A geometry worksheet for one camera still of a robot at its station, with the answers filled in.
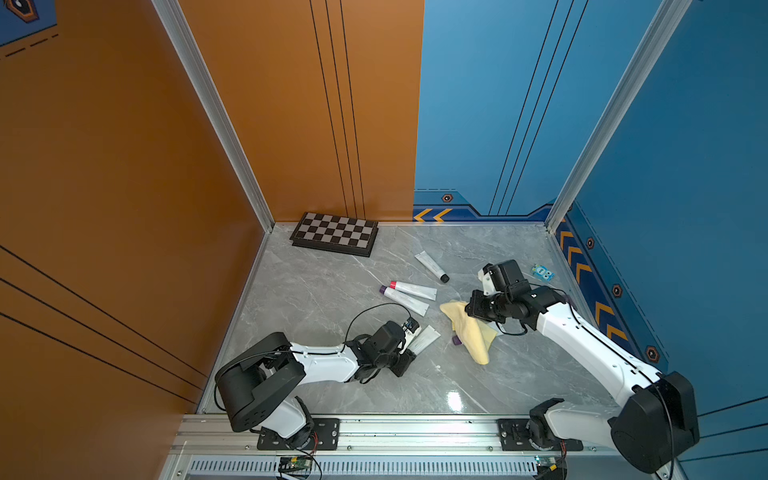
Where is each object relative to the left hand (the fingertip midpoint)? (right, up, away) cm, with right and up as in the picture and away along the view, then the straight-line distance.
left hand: (412, 350), depth 87 cm
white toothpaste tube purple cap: (+4, +4, +1) cm, 6 cm away
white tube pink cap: (+3, +16, +12) cm, 20 cm away
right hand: (+14, +14, -5) cm, 20 cm away
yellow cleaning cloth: (+17, +7, -8) cm, 20 cm away
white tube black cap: (+7, +25, +19) cm, 32 cm away
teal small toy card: (+47, +21, +16) cm, 54 cm away
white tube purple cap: (-1, +12, +10) cm, 16 cm away
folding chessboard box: (-27, +36, +26) cm, 52 cm away
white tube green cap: (+13, +3, 0) cm, 13 cm away
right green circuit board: (+33, -22, -15) cm, 42 cm away
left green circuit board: (-30, -22, -15) cm, 40 cm away
